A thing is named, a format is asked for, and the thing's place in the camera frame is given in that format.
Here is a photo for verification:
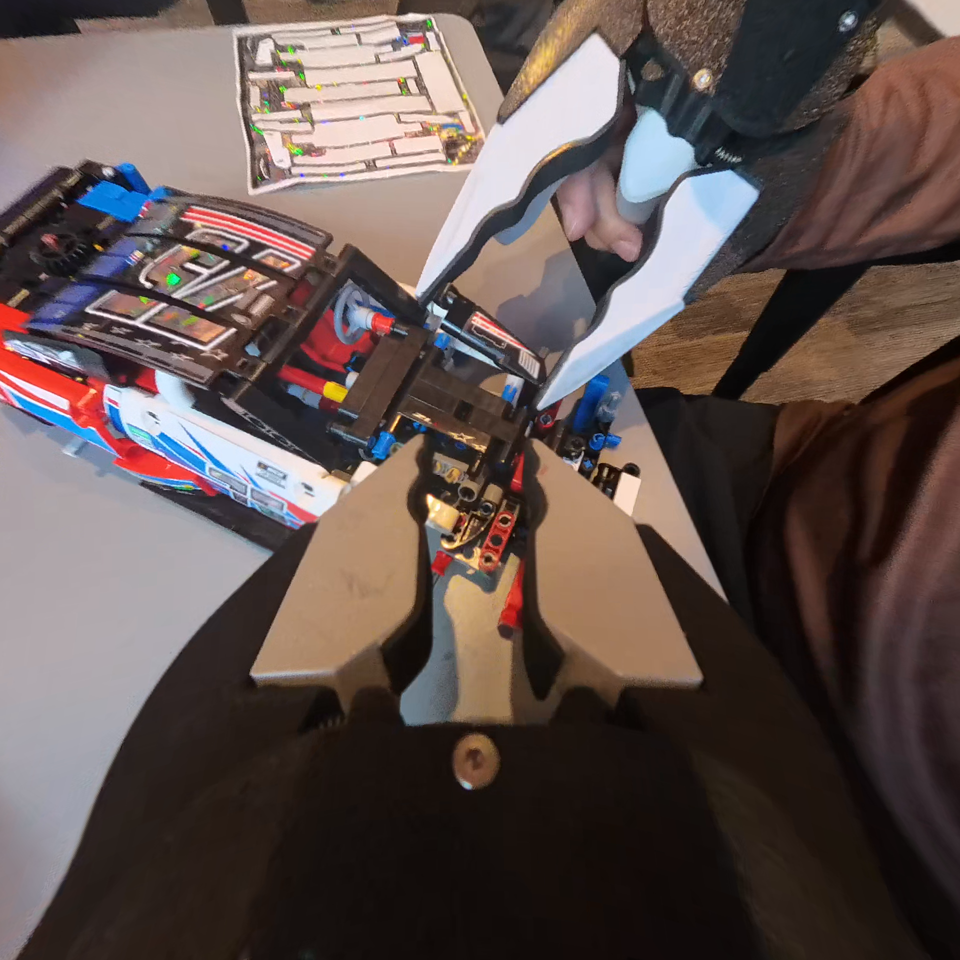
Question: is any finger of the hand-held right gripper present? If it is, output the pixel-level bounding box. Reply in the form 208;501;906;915
414;32;630;305
534;166;760;411

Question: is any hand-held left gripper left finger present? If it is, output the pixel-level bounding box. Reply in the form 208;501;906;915
251;435;436;710

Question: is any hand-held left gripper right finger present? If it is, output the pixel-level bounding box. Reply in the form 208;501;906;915
521;438;705;710

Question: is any toy brick race car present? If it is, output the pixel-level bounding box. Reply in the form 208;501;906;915
0;159;642;627

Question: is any grey desk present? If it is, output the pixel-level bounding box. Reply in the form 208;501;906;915
0;11;725;960

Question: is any person's right hand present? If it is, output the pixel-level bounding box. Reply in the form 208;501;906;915
556;159;646;264

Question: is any holographic sticker sheet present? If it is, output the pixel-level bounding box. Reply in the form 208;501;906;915
232;13;487;196

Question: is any person's brown shirt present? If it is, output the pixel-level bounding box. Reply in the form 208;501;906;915
750;337;960;960

